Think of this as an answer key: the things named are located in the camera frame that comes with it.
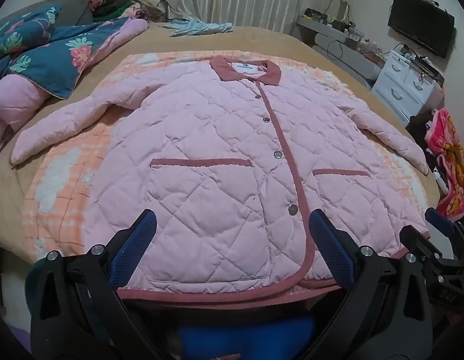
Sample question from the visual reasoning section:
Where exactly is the cluttered grey desk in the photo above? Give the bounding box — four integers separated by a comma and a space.
296, 15, 383, 82

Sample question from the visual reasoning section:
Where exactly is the light blue garment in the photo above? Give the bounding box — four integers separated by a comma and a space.
160, 18, 235, 38

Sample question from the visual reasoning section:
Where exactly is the white drawer cabinet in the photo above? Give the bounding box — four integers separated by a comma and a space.
371, 43, 445, 127

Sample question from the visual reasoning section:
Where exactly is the grey pillow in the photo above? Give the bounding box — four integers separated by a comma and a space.
52, 0, 96, 28

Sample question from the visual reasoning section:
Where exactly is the blue floral quilt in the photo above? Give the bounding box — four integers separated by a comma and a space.
0, 5, 149, 167

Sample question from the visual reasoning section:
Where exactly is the black flat television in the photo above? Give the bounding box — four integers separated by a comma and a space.
387, 0, 455, 59

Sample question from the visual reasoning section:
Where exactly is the tan bedspread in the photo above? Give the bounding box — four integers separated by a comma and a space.
0, 20, 443, 271

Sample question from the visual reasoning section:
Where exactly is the dark cloth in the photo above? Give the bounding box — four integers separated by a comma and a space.
405, 113, 440, 149

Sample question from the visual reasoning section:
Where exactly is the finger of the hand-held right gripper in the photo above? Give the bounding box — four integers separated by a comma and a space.
424, 207, 461, 238
399, 225, 443, 260

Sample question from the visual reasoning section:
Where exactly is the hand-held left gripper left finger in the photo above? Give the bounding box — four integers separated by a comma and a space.
29, 208, 159, 360

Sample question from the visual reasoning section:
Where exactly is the black cable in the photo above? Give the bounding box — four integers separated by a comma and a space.
326, 39, 344, 61

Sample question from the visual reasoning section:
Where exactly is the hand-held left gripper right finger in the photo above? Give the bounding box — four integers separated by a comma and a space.
303, 209, 434, 360

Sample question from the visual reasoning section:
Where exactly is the pile of folded clothes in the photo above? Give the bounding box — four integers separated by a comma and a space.
90, 0, 173, 23

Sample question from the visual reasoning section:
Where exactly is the grey shelf with clutter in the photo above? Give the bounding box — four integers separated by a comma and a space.
303, 0, 391, 61

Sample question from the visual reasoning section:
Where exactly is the pink cartoon printed towel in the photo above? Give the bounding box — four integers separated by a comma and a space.
424, 107, 464, 222

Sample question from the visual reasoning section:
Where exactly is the orange checked blanket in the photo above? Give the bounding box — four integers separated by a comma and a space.
22, 50, 429, 267

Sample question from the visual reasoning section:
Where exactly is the pink quilted jacket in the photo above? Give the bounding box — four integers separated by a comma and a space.
10, 55, 430, 301

